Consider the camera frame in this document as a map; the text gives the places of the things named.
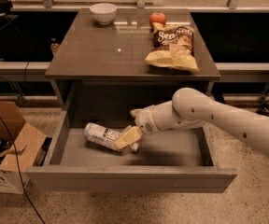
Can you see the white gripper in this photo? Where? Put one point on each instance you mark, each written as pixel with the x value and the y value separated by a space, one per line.
pixel 145 120

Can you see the blue plastic bottle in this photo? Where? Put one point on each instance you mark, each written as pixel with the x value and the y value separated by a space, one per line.
pixel 104 136

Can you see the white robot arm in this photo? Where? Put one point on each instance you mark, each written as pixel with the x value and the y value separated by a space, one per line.
pixel 189 109

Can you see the open grey top drawer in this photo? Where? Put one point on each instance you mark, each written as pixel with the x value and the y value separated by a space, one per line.
pixel 172 161

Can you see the grey cabinet with counter top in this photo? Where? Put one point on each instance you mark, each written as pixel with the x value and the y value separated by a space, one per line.
pixel 114 55

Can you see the yellow brown chip bag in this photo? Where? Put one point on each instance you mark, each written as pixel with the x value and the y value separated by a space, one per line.
pixel 172 47

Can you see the red apple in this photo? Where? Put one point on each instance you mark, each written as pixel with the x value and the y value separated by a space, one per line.
pixel 157 17

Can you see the white ceramic bowl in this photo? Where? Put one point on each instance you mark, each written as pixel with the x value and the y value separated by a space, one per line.
pixel 103 13

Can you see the cardboard box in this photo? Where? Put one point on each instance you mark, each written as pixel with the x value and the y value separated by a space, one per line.
pixel 20 145

